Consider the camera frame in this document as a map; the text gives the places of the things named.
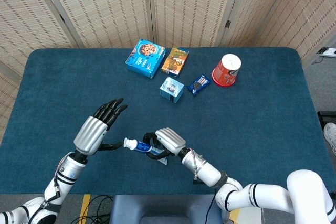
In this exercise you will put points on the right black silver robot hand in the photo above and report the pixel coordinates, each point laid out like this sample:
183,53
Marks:
170,140

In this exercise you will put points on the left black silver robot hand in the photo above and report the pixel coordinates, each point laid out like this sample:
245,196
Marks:
89,134

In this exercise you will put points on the white blue toothpaste tube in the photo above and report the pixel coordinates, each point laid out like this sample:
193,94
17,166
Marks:
139,145

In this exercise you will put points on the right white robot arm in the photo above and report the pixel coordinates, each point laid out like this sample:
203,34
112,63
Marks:
210,172

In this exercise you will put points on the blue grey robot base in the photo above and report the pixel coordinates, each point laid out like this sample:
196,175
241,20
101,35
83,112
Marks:
157,208

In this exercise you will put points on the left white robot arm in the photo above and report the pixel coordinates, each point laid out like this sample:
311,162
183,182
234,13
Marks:
68,171

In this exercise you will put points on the dark blue carpeted table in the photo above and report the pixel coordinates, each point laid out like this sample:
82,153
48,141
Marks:
236,119

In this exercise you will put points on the small light blue box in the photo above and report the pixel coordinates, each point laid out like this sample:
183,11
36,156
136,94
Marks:
172,87

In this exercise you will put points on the dark blue cookie packet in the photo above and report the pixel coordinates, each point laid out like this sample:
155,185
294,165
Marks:
198,84

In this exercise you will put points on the orange snack box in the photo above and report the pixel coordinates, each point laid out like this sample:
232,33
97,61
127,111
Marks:
174,61

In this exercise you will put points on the red instant noodle cup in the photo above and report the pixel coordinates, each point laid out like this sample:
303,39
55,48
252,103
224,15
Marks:
225,73

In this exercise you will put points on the blue cookie box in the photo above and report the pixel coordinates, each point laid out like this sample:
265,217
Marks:
144,56

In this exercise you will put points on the woven bamboo folding screen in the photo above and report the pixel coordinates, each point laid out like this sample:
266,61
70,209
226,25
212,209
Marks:
105,6

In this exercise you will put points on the dark screen hinge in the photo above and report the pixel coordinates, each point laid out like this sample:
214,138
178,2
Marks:
228,23

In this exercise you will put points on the black stand base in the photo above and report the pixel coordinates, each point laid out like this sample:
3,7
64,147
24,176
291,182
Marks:
326,116

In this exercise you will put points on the white sneaker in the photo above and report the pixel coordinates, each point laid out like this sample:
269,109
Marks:
330,136

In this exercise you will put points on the white power strip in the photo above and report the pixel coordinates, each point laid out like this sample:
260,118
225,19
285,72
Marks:
329,52

